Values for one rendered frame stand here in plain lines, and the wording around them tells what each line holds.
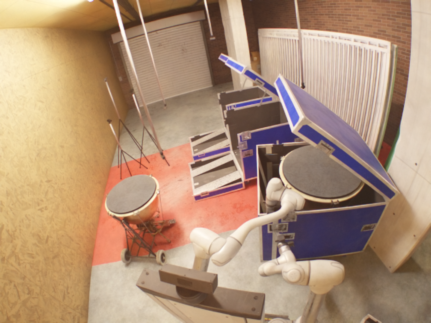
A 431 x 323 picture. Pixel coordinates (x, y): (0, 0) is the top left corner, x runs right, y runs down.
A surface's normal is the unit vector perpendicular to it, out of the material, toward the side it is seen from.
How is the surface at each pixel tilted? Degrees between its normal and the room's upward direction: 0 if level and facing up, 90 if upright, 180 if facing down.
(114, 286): 0
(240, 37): 90
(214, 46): 90
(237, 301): 0
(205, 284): 61
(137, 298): 0
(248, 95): 90
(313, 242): 90
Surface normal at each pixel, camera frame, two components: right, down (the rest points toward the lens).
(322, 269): -0.20, -0.71
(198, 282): -0.32, 0.14
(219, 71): 0.25, 0.52
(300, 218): -0.13, 0.59
